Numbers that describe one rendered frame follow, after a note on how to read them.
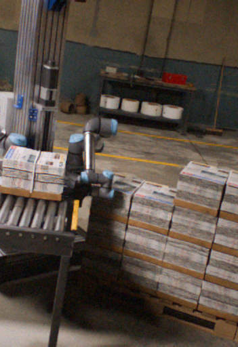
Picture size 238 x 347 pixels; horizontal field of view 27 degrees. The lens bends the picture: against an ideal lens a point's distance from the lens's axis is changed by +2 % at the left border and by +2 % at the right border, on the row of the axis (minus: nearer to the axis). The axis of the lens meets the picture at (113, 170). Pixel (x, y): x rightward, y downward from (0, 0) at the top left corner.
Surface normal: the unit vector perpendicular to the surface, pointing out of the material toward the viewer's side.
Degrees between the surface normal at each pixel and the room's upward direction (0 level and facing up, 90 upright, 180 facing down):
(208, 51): 90
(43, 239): 90
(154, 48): 90
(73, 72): 90
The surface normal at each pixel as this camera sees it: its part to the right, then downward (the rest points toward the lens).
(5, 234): 0.04, 0.32
